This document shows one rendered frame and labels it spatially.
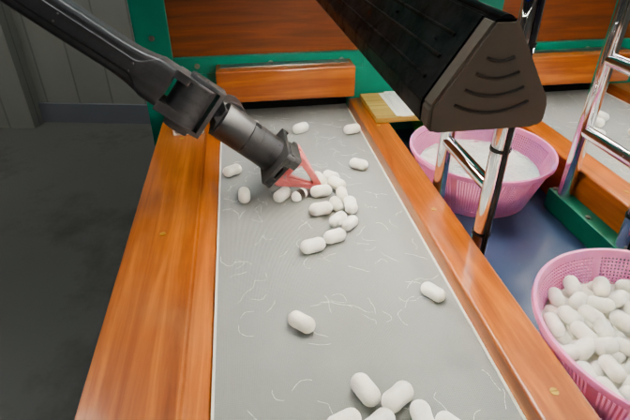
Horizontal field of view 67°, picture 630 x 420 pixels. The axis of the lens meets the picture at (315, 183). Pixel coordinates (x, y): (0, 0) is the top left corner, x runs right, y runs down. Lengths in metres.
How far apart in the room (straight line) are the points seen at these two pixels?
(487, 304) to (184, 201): 0.46
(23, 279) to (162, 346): 1.50
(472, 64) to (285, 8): 0.80
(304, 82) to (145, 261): 0.55
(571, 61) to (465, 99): 0.97
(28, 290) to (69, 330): 0.29
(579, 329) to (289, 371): 0.34
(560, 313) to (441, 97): 0.42
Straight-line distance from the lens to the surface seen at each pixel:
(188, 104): 0.70
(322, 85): 1.05
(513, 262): 0.82
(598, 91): 0.87
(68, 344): 1.70
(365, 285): 0.63
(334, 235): 0.68
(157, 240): 0.69
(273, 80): 1.04
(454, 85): 0.30
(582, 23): 1.35
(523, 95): 0.33
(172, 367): 0.53
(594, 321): 0.67
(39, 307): 1.87
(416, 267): 0.67
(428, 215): 0.73
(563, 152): 1.00
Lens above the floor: 1.17
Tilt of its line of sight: 31 degrees down
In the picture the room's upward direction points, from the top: straight up
